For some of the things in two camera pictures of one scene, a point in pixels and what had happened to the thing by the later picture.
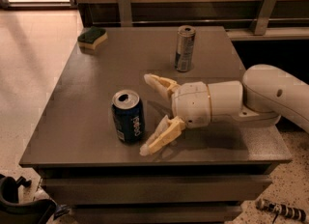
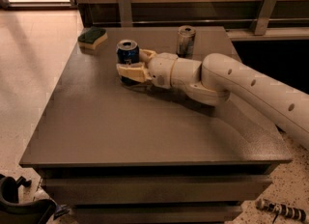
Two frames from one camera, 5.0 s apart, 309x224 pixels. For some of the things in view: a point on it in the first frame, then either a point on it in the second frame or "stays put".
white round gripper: x=191 y=104 to x=161 y=68
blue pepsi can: x=128 y=117 to x=127 y=52
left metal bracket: x=125 y=9 stays put
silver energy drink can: x=184 y=47 stays put
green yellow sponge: x=92 y=38 stays put
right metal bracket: x=269 y=0 stays put
